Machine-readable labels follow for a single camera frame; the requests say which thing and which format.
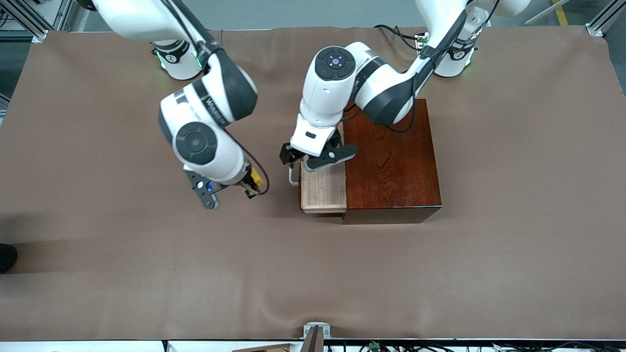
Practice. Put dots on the light wooden drawer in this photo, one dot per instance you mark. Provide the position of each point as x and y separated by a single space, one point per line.
323 190

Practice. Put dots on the small green connector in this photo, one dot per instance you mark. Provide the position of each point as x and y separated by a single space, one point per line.
374 345

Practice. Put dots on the yellow floor tape strip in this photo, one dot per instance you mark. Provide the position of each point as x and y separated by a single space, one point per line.
561 12

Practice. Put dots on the black round object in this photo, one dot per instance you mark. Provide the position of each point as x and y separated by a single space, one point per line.
6 258

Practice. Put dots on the aluminium corner profile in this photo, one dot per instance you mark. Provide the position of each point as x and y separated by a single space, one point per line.
604 19

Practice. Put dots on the base bracket with green light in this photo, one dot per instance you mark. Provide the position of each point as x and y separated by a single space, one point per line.
421 41
199 59

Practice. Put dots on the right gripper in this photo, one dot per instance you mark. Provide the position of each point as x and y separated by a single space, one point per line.
248 185

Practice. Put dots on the yellow block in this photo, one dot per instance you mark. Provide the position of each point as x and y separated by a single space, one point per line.
256 178

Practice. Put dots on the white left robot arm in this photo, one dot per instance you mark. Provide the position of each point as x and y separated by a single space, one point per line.
327 98

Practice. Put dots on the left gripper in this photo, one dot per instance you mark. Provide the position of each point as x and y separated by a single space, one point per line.
287 155

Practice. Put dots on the light wooden board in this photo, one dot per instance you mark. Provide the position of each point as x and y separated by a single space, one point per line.
269 348

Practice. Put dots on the grey metal table clamp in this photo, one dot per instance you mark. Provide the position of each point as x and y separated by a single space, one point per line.
308 326

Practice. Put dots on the dark red wooden cabinet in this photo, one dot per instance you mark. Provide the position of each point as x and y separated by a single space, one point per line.
401 171

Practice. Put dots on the brown upright post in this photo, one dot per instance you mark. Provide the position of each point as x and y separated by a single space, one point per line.
313 342

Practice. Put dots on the upright aluminium frame profile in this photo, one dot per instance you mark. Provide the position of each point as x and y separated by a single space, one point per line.
62 12

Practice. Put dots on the slanted aluminium frame profile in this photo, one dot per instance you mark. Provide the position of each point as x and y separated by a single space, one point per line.
34 24

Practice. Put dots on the grey metal bar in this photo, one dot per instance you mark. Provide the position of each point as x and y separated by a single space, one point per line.
543 13

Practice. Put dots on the brown table cover sheet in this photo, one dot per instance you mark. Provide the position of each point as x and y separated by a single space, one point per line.
146 274

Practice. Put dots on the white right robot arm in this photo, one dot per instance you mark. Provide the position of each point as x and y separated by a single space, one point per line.
220 156

